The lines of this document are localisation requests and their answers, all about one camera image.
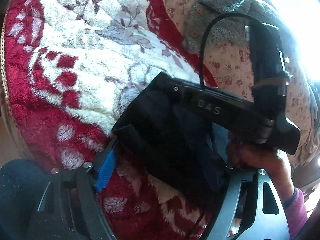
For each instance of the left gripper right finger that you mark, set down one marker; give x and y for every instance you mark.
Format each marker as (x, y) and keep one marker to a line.
(221, 221)

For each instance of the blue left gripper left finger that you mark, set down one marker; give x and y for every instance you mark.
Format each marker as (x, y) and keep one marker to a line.
(104, 165)

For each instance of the black pants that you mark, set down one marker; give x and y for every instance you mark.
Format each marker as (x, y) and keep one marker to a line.
(175, 145)

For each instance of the right forearm pink sleeve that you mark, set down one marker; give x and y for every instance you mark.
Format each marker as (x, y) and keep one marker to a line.
(295, 212)

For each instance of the person's right hand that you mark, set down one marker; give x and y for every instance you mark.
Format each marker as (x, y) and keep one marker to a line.
(274, 162)

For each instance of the beige floral quilt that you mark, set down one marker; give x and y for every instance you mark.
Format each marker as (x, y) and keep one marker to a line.
(230, 65)

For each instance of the grey fleece garment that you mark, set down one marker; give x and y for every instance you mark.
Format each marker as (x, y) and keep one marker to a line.
(231, 29)

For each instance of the red white floral fleece blanket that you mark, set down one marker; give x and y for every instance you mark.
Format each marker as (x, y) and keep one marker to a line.
(69, 68)

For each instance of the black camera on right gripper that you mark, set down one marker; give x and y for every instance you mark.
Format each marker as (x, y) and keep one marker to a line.
(270, 76)

